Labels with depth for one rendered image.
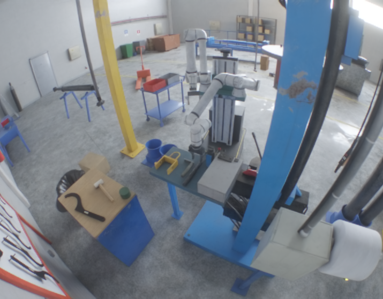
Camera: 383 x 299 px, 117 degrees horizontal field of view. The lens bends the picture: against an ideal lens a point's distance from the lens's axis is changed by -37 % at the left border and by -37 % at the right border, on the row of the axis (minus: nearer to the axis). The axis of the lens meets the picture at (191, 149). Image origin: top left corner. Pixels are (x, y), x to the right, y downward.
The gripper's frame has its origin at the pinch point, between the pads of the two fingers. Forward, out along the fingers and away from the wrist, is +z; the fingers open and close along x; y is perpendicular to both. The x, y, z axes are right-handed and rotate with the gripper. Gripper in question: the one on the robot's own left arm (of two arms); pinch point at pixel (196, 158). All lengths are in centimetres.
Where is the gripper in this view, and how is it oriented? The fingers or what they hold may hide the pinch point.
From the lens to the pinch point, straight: 165.0
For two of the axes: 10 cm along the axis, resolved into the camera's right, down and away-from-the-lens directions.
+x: 8.6, 3.0, -4.1
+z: 0.6, 7.5, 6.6
